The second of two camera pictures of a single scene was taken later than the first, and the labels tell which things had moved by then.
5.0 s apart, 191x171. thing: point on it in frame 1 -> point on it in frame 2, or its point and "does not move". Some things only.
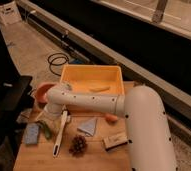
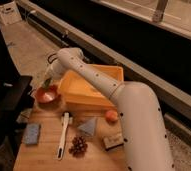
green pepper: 47,132 -> 47,83
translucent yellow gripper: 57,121 -> 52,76
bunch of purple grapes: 78,146 does not move
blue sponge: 31,135 does not move
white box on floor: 8,13 does not move
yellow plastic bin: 93,79 does not move
